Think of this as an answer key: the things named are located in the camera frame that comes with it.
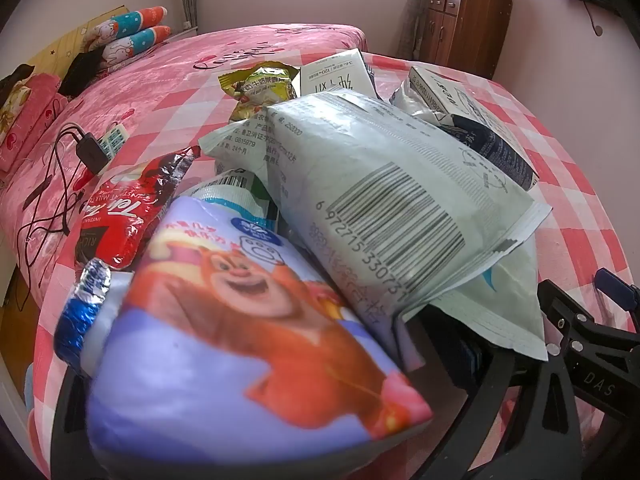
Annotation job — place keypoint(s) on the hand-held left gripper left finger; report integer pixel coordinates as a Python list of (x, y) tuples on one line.
[(67, 420)]

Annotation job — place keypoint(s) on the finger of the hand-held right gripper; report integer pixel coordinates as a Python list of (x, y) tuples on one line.
[(620, 290), (575, 327)]

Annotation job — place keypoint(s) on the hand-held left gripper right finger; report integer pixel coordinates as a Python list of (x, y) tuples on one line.
[(500, 400)]

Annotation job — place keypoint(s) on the blue foil wrapper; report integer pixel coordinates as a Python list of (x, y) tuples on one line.
[(82, 305)]

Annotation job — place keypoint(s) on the purple bear snack bag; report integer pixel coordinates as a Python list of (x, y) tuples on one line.
[(210, 360)]

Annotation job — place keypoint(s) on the red drink mix packet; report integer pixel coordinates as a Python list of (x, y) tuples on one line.
[(130, 210)]

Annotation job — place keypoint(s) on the pale green barcode packet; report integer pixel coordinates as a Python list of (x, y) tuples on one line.
[(375, 160)]

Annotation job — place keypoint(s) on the blue white wipes packet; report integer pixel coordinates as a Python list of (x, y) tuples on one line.
[(225, 190)]

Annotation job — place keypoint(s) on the green yellow snack packet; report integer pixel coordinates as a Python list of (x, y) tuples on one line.
[(260, 87)]

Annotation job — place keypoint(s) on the black charger adapter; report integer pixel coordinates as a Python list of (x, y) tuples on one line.
[(90, 152)]

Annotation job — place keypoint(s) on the silver foil wrapper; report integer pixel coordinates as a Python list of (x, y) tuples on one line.
[(410, 105)]

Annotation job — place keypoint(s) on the brown wooden cabinet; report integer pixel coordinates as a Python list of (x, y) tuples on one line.
[(465, 35)]

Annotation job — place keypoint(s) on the floral pillow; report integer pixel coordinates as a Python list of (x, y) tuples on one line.
[(12, 105)]

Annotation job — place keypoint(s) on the dark brown garment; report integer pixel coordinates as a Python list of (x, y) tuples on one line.
[(15, 77)]

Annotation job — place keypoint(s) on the black garment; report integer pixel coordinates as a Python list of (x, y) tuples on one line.
[(82, 72)]

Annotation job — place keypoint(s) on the pink bed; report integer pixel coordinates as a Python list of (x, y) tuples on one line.
[(175, 75)]

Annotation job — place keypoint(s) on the yellow wooden headboard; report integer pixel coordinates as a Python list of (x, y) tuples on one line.
[(65, 42)]

